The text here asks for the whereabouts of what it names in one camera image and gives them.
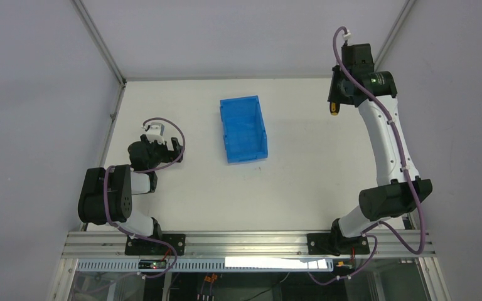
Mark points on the yellow black handled screwdriver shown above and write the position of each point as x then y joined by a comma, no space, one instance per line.
334,108

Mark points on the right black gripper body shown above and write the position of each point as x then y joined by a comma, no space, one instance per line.
334,91

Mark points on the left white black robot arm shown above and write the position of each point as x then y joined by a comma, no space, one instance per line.
106,195

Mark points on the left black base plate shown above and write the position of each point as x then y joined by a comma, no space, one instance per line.
140,247

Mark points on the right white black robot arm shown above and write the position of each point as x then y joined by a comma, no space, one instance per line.
400,188

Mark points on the blue plastic storage bin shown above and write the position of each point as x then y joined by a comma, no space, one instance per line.
244,133

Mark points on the aluminium mounting rail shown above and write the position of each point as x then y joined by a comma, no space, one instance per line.
222,244

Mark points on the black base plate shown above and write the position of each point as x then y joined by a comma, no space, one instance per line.
140,247
320,245

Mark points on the small green circuit board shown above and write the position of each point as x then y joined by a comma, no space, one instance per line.
152,264

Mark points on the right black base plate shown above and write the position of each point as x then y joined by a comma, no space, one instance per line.
320,245

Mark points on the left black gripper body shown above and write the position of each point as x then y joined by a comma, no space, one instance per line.
172,148

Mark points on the perforated grey cable duct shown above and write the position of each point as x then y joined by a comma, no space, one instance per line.
228,264

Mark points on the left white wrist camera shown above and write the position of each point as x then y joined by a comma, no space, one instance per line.
154,133

